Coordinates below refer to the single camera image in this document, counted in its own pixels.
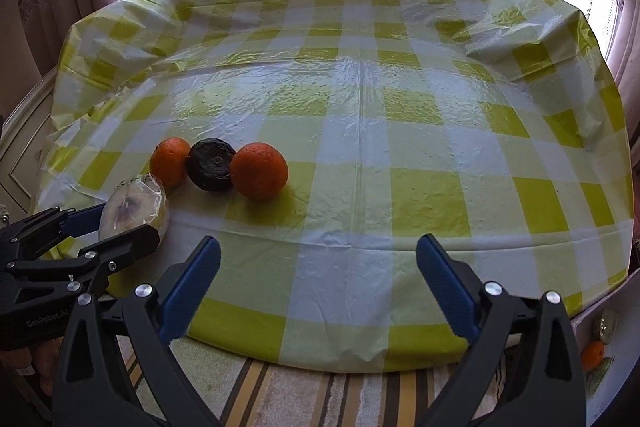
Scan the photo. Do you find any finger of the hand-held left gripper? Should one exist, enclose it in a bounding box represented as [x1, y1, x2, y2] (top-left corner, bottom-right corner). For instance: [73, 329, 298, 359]
[5, 222, 171, 295]
[0, 203, 108, 258]

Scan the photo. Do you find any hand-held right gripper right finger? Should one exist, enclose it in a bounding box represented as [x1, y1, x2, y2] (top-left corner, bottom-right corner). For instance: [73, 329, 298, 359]
[416, 234, 587, 427]

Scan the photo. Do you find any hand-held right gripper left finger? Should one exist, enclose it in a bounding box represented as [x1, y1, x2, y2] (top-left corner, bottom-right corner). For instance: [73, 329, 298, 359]
[52, 236, 222, 427]

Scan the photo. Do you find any large halved pomelo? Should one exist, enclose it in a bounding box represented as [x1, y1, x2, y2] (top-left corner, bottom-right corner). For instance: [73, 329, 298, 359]
[98, 173, 171, 253]

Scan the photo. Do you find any small orange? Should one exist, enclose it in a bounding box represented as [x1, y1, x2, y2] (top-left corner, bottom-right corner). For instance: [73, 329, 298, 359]
[149, 137, 192, 188]

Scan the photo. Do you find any dark wrinkled fruit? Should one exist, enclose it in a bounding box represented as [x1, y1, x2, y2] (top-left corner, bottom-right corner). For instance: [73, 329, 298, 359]
[186, 138, 237, 192]

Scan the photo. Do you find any large orange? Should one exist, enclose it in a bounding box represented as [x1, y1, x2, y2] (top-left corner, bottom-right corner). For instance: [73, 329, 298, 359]
[230, 143, 290, 201]

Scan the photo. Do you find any small green fruit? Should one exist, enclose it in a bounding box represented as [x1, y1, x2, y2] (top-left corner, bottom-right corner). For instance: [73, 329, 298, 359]
[595, 309, 619, 342]

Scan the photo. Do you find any purple cardboard box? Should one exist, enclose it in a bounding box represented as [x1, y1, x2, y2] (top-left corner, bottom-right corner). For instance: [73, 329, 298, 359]
[567, 282, 633, 413]

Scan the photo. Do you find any white dresser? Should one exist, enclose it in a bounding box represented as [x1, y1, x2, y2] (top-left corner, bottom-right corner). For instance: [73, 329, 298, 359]
[0, 67, 63, 228]

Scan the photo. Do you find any striped towel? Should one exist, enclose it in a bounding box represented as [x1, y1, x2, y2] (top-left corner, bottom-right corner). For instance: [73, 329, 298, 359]
[117, 334, 511, 427]

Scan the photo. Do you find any yellow checkered plastic tablecloth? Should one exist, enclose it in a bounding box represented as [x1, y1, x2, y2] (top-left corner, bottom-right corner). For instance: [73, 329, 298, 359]
[35, 0, 635, 373]

